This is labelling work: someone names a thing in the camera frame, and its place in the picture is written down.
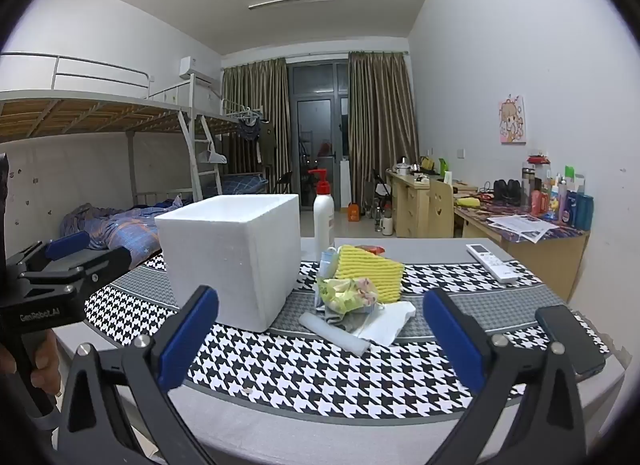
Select white metal bunk bed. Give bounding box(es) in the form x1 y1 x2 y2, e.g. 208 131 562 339
0 52 201 226
190 95 271 201

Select glass balcony door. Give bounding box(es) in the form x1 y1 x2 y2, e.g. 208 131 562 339
289 61 351 208

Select black smartphone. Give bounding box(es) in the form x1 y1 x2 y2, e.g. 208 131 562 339
535 305 607 377

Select wooden smiley chair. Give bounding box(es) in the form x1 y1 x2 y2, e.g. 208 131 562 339
427 178 456 238

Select printed paper sheets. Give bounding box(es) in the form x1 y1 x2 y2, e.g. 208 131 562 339
487 214 560 244

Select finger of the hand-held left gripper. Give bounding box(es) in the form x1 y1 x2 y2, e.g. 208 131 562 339
4 231 92 276
17 246 132 307

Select desk with patterned cover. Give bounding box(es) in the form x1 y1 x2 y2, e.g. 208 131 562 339
452 190 591 303

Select person's left hand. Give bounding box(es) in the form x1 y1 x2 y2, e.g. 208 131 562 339
29 336 61 397

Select white bunk bed ladder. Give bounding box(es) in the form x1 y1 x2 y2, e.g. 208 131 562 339
177 110 221 202

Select white air conditioner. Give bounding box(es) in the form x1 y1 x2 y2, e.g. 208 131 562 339
178 58 221 84

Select blue plaid quilt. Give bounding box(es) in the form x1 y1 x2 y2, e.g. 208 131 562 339
62 198 191 263

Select pink cartoon wall poster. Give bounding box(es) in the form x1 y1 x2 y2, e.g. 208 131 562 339
497 94 527 144

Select olive hanging jacket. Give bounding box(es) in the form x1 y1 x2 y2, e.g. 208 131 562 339
257 125 276 176

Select yellow ribbed cloth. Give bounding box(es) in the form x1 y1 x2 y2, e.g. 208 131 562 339
332 244 406 305

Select white towel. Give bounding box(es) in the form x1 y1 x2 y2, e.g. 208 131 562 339
345 301 417 347

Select houndstooth table mat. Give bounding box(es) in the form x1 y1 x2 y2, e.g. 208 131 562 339
82 252 613 418

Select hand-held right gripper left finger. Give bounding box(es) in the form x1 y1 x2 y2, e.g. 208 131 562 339
59 285 221 465

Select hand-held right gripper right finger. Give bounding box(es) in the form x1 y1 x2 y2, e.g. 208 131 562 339
422 287 586 465

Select white lotion pump bottle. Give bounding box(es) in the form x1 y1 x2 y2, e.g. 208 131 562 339
307 168 336 256

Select yellow-green wrapper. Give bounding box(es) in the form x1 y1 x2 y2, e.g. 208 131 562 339
315 275 383 318

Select row of toiletry bottles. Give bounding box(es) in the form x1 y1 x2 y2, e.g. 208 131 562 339
520 150 596 232

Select dark hanging clothes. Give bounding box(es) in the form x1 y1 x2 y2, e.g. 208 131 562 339
235 118 263 143

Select ceiling tube light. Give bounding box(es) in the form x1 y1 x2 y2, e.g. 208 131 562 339
248 0 337 10

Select wooden desk with drawers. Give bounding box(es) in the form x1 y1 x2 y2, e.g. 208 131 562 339
385 168 453 238

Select white foam box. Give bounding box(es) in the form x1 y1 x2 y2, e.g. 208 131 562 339
154 194 302 333

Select white panel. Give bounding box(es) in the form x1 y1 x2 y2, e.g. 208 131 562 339
340 159 353 208

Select white remote control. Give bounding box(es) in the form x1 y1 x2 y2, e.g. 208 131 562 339
466 243 521 284

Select blue mattress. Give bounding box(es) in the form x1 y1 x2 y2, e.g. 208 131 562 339
220 172 268 196

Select brown curtain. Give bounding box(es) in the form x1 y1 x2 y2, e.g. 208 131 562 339
221 58 292 196
348 51 420 213

